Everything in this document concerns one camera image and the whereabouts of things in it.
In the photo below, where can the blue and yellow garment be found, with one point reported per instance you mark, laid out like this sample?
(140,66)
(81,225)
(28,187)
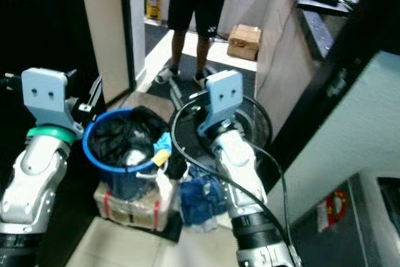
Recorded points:
(162,147)

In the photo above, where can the black clothes pile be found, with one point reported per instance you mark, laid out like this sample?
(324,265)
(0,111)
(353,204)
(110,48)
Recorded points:
(131,132)

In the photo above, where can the white washing machine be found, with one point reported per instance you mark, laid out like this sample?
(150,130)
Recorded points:
(344,136)

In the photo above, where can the black floor fan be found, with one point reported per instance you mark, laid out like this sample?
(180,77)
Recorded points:
(259,123)

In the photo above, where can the brown cardboard box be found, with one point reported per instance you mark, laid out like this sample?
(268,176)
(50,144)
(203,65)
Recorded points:
(244,40)

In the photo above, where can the beige door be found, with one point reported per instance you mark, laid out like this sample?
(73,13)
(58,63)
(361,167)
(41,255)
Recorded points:
(109,23)

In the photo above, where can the blue plastic bucket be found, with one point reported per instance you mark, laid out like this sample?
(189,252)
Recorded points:
(122,182)

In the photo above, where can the person in red shirt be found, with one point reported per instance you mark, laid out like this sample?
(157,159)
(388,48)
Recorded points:
(197,4)

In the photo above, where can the grey counter with black top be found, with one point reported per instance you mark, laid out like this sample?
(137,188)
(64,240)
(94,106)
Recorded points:
(284,48)

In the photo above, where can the yellow bottle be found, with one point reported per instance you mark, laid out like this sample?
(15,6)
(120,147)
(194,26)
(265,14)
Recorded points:
(152,4)

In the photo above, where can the blue denim jeans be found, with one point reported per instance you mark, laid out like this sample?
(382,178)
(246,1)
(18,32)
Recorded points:
(201,198)

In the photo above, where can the red round sticker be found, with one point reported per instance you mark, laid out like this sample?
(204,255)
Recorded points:
(332,209)

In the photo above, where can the light blue right wrist camera mount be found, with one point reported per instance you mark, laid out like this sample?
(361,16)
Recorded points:
(225,95)

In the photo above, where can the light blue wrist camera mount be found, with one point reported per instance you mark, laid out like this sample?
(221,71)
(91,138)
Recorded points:
(45,95)
(225,95)

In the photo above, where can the light blue left wrist camera mount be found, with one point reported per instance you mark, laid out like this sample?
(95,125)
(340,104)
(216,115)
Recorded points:
(45,95)

